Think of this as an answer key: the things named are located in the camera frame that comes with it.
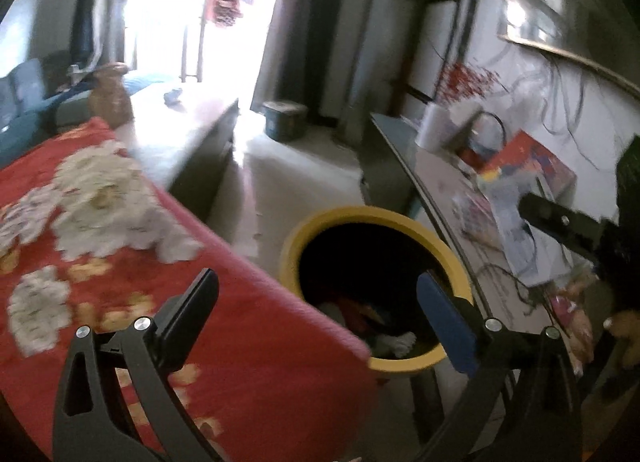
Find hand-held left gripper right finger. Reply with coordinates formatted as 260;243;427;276
416;271;583;462

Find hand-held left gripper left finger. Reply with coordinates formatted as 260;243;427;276
52;268;221;462

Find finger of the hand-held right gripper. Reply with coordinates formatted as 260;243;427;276
518;193;608;257

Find yellow rimmed black bin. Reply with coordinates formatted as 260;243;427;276
279;205;474;375

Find person's right hand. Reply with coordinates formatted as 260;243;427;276
602;309;640;368

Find white printed papers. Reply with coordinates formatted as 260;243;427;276
451;176;572;289

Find red flat box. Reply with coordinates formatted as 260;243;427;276
479;129;577;203

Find red floral blanket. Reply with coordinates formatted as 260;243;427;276
0;117;379;462

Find red berry branches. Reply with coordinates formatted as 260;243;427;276
439;63;502;103

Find glass top stand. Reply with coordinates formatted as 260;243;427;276
361;112;608;443

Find low coffee table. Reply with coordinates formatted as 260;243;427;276
116;82;242;223

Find blue lidded bucket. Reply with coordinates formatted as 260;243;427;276
262;100;308;142

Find brown paper bag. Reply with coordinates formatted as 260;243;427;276
88;62;134;129

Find covered standing air conditioner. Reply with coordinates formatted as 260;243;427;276
350;0;437;123

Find blue heart print sofa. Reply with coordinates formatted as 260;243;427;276
0;58;166;159

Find balcony glass door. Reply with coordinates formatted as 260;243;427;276
122;0;283;88

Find grey brown curtain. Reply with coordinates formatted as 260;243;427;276
249;0;373;115

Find dark blue curtain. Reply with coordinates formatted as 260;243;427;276
69;0;128;70

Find black cable loop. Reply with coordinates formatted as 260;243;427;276
466;110;507;153

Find framed wall mirror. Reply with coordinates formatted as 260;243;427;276
496;0;640;93

